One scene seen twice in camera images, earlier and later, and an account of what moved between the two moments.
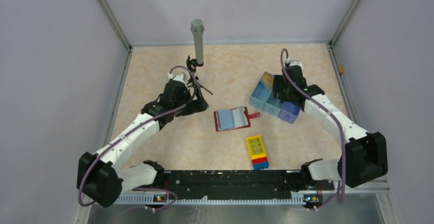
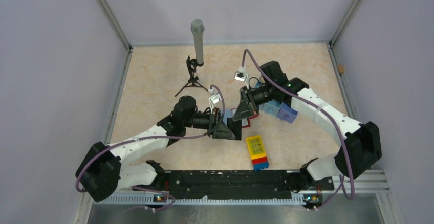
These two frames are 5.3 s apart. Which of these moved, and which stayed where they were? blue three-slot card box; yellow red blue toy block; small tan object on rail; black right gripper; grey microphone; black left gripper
Moved: black left gripper; black right gripper
Stayed: blue three-slot card box; grey microphone; yellow red blue toy block; small tan object on rail
